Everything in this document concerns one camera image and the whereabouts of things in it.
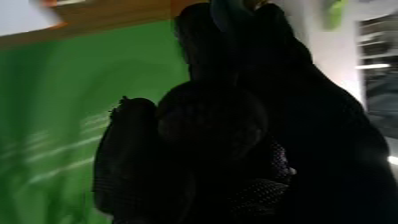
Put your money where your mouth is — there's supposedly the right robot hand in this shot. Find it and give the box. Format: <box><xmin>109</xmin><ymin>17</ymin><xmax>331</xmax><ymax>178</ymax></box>
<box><xmin>90</xmin><ymin>0</ymin><xmax>398</xmax><ymax>224</ymax></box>

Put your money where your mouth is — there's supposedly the white sheet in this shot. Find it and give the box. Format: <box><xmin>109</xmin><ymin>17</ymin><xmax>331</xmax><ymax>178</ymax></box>
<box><xmin>0</xmin><ymin>0</ymin><xmax>63</xmax><ymax>37</ymax></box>

